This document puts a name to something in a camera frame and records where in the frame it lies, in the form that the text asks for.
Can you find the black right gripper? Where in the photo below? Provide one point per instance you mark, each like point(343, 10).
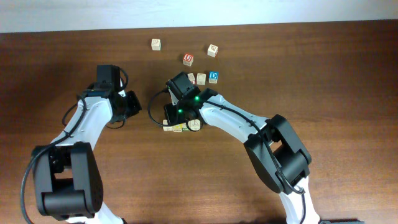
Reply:
point(171, 108)

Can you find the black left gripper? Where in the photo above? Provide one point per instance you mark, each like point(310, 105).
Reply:
point(135, 106)

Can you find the wooden elephant picture block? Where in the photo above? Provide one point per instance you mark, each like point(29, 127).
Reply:
point(194, 125)

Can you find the plain wooden row block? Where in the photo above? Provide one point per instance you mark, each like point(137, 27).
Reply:
point(166, 126)

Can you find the yellow O letter block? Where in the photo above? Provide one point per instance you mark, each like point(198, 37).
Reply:
point(177, 128)

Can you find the green R letter block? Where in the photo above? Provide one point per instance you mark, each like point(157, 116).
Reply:
point(184, 127)

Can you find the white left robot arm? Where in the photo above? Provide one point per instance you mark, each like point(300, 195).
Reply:
point(67, 181)

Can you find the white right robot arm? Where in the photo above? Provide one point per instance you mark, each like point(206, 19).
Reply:
point(277, 154)

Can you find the wooden block red side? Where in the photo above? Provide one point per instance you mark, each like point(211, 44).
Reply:
point(191, 77)

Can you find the plain wooden block middle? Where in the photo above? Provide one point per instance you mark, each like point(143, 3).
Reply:
point(201, 79)

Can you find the blue D letter block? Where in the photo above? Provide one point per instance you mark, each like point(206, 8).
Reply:
point(213, 77)

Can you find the red U letter block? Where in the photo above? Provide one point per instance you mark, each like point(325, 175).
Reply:
point(188, 59)

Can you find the plain wooden block far right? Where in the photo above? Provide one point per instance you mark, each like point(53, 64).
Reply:
point(212, 50)

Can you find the plain wooden block far left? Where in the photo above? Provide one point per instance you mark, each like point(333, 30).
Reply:
point(156, 44)

